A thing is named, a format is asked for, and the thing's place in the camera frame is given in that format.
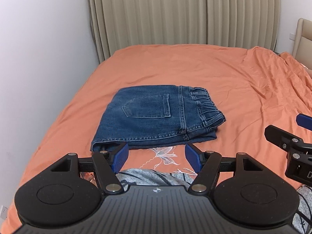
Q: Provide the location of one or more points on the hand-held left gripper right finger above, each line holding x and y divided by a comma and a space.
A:
192, 156

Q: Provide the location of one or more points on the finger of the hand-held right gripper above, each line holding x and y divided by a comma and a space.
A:
276, 134
303, 120

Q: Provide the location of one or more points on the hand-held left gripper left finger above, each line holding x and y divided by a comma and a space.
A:
121, 158

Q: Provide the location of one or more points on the blue denim pants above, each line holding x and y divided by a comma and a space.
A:
151, 117

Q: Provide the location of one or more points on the grey patterned cloth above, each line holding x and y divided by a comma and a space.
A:
146, 178

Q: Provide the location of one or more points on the orange bed sheet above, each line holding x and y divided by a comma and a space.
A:
238, 82

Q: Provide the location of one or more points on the beige padded headboard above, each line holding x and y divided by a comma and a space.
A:
303, 41

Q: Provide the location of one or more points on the beige pleated curtain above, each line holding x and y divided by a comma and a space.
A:
170, 12

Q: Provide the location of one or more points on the white wall socket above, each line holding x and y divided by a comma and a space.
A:
3, 212
292, 36

